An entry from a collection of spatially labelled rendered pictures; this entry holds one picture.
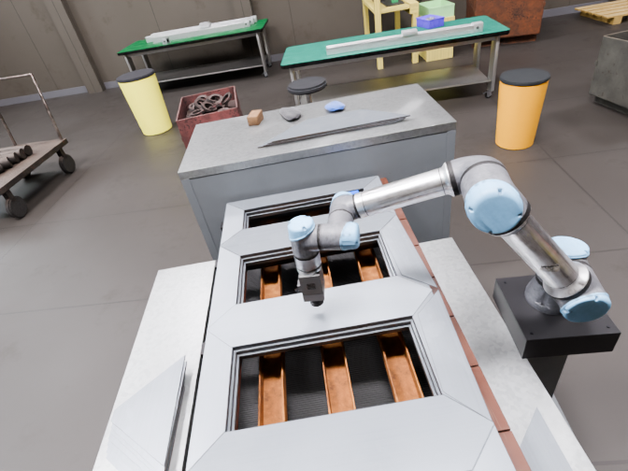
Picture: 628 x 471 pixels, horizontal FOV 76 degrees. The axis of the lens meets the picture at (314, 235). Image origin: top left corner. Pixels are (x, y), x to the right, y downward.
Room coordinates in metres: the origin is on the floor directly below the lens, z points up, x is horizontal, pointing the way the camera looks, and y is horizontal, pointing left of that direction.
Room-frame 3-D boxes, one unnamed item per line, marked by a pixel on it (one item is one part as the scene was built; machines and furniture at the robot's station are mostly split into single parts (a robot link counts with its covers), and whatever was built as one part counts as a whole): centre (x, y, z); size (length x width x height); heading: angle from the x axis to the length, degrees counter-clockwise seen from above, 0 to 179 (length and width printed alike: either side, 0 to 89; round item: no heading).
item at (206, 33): (7.55, 1.32, 0.44); 2.43 x 0.93 x 0.88; 83
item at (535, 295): (0.83, -0.72, 0.82); 0.15 x 0.15 x 0.10
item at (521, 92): (3.27, -1.99, 0.30); 0.39 x 0.38 x 0.61; 173
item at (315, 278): (0.90, 0.04, 1.01); 0.10 x 0.09 x 0.16; 81
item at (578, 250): (0.83, -0.72, 0.94); 0.13 x 0.12 x 0.14; 165
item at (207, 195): (1.72, -0.09, 0.51); 1.30 x 0.04 x 1.01; 89
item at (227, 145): (2.00, -0.09, 1.03); 1.30 x 0.60 x 0.04; 89
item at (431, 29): (4.88, -1.25, 0.42); 2.42 x 0.93 x 0.85; 82
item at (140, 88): (5.52, 1.83, 0.37); 0.48 x 0.47 x 0.75; 82
